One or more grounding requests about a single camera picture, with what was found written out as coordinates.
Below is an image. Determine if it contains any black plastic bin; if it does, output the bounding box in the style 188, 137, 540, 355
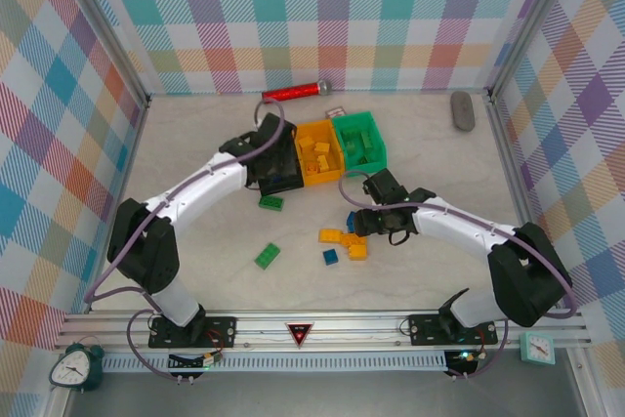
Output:
257, 129, 305, 197

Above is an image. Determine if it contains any yellow plastic bin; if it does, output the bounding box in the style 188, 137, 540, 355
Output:
292, 118, 347, 188

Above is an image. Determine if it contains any green plastic bin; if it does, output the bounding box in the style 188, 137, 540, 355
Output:
332, 111, 390, 178

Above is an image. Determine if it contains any red glitter toy microphone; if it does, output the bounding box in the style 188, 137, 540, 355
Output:
262, 78, 333, 105

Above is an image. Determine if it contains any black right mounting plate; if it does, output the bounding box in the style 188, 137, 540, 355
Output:
408, 313, 499, 346

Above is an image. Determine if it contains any black mounting plate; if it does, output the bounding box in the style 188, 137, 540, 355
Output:
408, 313, 499, 346
148, 316, 237, 350

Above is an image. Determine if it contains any black red triangle badge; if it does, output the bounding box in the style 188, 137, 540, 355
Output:
285, 321, 315, 350

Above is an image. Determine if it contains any aluminium side bar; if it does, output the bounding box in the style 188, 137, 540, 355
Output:
486, 94, 558, 313

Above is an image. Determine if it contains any grey oval stone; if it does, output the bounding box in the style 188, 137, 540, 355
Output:
449, 90, 478, 133

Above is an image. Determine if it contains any small electronics board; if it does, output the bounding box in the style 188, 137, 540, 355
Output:
446, 348, 489, 374
168, 351, 225, 372

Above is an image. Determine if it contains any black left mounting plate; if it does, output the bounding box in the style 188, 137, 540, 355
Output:
148, 316, 237, 350

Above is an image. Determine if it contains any mint square clock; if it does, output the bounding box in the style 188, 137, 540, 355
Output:
519, 331, 557, 365

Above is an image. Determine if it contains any dark green alarm clock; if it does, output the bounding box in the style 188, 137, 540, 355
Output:
48, 342, 104, 393

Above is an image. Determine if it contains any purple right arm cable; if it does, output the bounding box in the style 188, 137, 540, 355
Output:
337, 170, 577, 382

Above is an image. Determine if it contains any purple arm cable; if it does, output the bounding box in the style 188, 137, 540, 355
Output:
337, 170, 577, 382
83, 99, 285, 382

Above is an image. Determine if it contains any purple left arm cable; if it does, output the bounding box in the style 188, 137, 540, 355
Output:
83, 99, 285, 382

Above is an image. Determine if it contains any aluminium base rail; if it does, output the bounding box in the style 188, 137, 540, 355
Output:
58, 309, 587, 353

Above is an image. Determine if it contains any white slotted cable duct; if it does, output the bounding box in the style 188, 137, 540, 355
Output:
104, 351, 448, 373

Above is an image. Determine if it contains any aluminium frame post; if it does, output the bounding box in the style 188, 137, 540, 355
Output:
487, 0, 587, 101
58, 0, 150, 108

